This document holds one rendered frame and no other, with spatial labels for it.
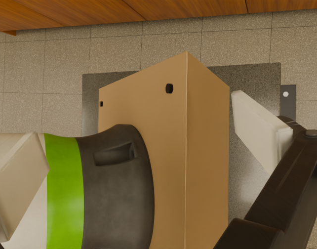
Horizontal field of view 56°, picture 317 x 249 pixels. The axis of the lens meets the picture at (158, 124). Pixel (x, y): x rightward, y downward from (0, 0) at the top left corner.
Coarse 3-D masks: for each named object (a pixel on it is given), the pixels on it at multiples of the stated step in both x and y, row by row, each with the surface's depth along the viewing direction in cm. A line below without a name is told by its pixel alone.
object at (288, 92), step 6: (294, 84) 124; (282, 90) 126; (288, 90) 125; (294, 90) 124; (282, 96) 126; (288, 96) 125; (294, 96) 124; (282, 102) 126; (288, 102) 125; (294, 102) 124; (282, 108) 126; (288, 108) 125; (294, 108) 124; (282, 114) 126; (288, 114) 125; (294, 114) 124; (294, 120) 124
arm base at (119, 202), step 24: (96, 144) 29; (120, 144) 29; (144, 144) 29; (96, 168) 27; (120, 168) 27; (144, 168) 27; (96, 192) 26; (120, 192) 27; (144, 192) 27; (96, 216) 26; (120, 216) 26; (144, 216) 26; (96, 240) 27; (120, 240) 27; (144, 240) 27
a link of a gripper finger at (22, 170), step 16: (16, 144) 18; (32, 144) 18; (0, 160) 16; (16, 160) 16; (32, 160) 18; (0, 176) 14; (16, 176) 16; (32, 176) 18; (0, 192) 14; (16, 192) 15; (32, 192) 17; (0, 208) 14; (16, 208) 15; (0, 224) 14; (16, 224) 15; (0, 240) 14
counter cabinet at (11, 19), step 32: (0, 0) 123; (32, 0) 121; (64, 0) 119; (96, 0) 117; (128, 0) 116; (160, 0) 114; (192, 0) 112; (224, 0) 111; (256, 0) 109; (288, 0) 108
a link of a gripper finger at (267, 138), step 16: (240, 96) 18; (240, 112) 18; (256, 112) 15; (240, 128) 19; (256, 128) 16; (272, 128) 13; (288, 128) 13; (256, 144) 16; (272, 144) 14; (288, 144) 13; (272, 160) 14
